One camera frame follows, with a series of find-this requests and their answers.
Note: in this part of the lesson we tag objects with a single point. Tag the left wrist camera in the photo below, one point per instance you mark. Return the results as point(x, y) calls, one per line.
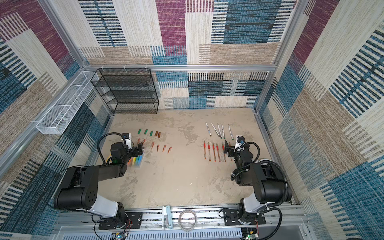
point(127, 137)

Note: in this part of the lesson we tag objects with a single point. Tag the aluminium rail bracket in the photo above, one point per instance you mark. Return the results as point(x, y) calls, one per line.
point(167, 219)

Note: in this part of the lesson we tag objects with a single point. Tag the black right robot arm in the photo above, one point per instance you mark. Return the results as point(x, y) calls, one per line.
point(268, 180)

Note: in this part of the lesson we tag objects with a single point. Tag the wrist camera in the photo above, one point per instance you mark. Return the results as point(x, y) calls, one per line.
point(239, 144)
point(127, 137)

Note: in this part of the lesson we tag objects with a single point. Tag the green cap marker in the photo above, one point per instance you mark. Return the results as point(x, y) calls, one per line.
point(223, 132)
point(220, 132)
point(231, 133)

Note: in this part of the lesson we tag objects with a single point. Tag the white wire mesh basket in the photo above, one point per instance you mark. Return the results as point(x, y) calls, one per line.
point(59, 116)

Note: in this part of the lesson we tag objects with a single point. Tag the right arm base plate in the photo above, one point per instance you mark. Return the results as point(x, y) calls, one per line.
point(234, 217)

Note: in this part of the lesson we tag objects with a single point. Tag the black wire mesh shelf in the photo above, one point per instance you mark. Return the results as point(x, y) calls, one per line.
point(127, 91)

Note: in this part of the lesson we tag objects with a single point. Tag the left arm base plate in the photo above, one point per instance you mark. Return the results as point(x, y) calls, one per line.
point(131, 220)

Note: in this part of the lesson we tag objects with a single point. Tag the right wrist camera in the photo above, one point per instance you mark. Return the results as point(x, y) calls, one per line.
point(239, 144)

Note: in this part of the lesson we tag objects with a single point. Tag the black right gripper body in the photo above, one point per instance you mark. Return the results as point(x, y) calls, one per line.
point(229, 150)

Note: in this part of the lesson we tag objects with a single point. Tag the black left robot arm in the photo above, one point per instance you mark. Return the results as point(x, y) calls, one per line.
point(78, 189)

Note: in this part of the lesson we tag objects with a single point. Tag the brown cap marker bottom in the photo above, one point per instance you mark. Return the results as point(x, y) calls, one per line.
point(216, 131)

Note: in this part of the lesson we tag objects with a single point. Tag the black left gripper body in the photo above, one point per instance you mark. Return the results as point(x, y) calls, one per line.
point(134, 153)

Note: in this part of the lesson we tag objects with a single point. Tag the highlighter set clear case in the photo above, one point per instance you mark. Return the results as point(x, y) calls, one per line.
point(135, 161)

